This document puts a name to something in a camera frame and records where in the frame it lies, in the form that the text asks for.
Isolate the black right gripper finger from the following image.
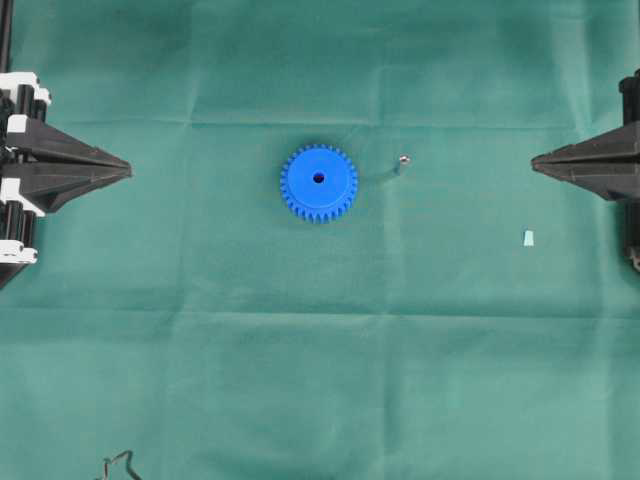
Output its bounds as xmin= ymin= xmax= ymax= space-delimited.
xmin=532 ymin=161 xmax=639 ymax=201
xmin=531 ymin=121 xmax=639 ymax=169

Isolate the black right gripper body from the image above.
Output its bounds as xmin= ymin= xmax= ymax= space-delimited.
xmin=617 ymin=69 xmax=640 ymax=274

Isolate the pale green tape piece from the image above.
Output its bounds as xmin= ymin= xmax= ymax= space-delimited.
xmin=522 ymin=230 xmax=535 ymax=247

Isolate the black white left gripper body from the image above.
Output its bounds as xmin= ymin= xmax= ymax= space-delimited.
xmin=1 ymin=72 xmax=51 ymax=286

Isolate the green cloth mat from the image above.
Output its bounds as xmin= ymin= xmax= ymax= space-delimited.
xmin=1 ymin=1 xmax=639 ymax=479

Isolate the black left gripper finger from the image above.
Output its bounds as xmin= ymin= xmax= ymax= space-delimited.
xmin=14 ymin=164 xmax=132 ymax=213
xmin=7 ymin=117 xmax=131 ymax=170

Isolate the black cable bottom edge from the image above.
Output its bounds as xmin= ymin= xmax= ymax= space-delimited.
xmin=101 ymin=448 xmax=144 ymax=480

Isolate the blue plastic gear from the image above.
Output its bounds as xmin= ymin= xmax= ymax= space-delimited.
xmin=279 ymin=144 xmax=359 ymax=224

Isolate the black pole top left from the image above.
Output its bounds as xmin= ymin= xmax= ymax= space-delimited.
xmin=0 ymin=0 xmax=13 ymax=73

